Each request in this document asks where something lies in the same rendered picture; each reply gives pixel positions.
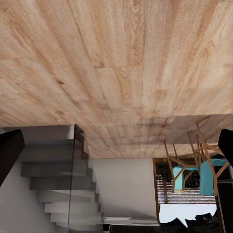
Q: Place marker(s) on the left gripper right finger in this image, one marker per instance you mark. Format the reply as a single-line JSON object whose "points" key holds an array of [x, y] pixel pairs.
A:
{"points": [[225, 144]]}

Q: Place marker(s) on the fixed window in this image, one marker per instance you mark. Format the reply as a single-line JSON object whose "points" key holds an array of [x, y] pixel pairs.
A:
{"points": [[187, 212]]}

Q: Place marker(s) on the stairs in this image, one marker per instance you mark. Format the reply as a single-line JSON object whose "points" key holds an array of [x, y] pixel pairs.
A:
{"points": [[57, 160]]}

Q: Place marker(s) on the breakfast table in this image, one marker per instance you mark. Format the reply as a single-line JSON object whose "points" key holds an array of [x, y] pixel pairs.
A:
{"points": [[220, 181]]}

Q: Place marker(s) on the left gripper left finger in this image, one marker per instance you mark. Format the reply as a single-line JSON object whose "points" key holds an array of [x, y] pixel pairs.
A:
{"points": [[11, 146]]}

